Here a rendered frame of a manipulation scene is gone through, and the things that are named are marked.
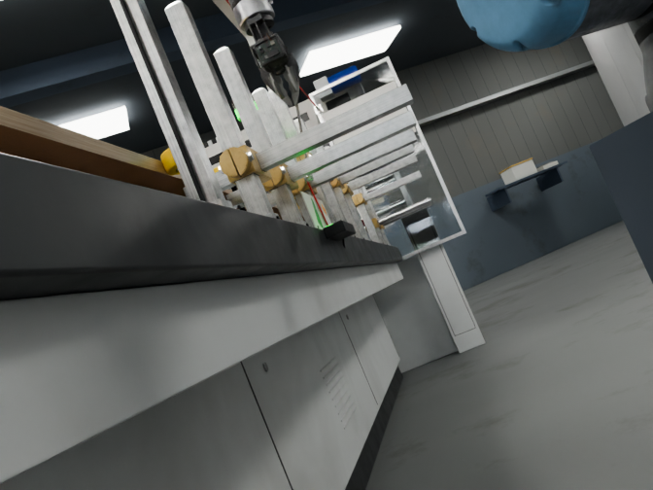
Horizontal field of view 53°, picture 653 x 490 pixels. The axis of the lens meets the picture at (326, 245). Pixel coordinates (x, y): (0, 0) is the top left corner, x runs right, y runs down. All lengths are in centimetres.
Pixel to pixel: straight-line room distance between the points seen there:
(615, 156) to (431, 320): 320
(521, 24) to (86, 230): 49
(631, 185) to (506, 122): 977
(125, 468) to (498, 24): 68
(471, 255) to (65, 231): 941
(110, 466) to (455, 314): 319
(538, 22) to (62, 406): 57
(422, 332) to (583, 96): 800
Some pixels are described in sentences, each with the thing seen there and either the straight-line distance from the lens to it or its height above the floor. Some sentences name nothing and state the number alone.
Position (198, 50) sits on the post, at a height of 103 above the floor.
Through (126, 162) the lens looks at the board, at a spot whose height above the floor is 87.
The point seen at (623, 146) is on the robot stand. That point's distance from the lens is 89.
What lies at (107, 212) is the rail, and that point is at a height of 67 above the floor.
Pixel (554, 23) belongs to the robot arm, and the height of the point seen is 71.
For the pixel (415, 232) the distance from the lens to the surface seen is 387.
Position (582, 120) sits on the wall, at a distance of 1139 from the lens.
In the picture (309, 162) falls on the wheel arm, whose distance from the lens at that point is 142.
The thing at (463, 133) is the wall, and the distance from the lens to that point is 1026.
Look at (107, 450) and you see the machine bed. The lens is 87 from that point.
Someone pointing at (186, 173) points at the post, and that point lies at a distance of 89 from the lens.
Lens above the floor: 54
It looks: 5 degrees up
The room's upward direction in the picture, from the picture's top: 23 degrees counter-clockwise
